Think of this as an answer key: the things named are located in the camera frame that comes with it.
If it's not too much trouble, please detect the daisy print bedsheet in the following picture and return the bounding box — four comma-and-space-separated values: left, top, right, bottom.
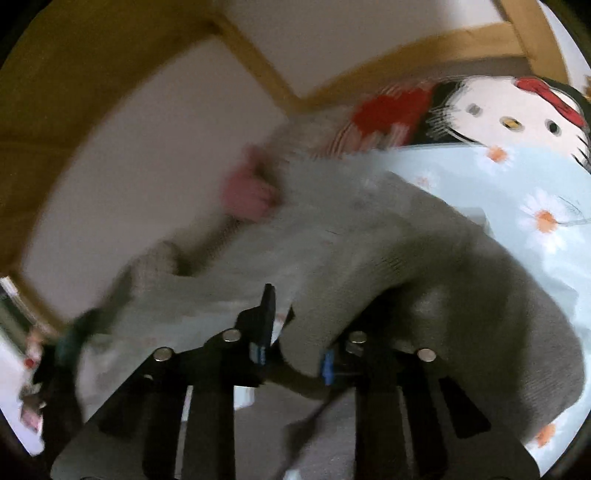
231, 143, 591, 476

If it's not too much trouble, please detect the red striped cloth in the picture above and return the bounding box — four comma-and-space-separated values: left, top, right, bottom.
314, 85, 435, 160

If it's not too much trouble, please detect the cartoon cat pillow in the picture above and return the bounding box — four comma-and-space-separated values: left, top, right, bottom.
411, 74, 591, 174

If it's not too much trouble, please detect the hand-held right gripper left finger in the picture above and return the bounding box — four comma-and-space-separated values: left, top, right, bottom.
88, 282, 296, 464

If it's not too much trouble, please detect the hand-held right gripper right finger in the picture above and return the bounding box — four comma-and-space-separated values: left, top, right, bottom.
321, 330, 492, 464

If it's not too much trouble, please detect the wooden bed frame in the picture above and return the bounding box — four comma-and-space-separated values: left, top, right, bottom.
0, 0, 573, 333

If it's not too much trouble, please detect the grey knit sweater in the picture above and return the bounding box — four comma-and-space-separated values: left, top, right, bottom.
76, 152, 585, 480

